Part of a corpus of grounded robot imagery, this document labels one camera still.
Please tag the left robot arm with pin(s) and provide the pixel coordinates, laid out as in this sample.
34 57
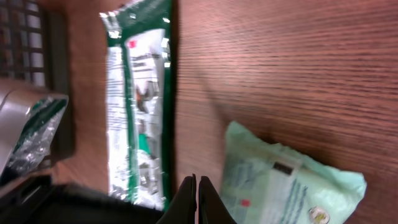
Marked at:
17 100

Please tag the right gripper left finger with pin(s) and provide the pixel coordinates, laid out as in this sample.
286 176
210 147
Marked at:
184 205

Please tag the mint green wipes packet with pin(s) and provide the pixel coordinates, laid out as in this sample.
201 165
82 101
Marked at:
273 183

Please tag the grey plastic mesh basket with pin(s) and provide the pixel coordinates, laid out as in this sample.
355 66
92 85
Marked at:
34 52

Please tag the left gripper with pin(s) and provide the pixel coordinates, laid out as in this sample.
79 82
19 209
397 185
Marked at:
37 200

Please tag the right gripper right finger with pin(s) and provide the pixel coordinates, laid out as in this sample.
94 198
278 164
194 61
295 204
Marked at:
211 209

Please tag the green 3M gloves package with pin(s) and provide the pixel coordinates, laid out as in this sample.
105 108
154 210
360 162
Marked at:
137 99

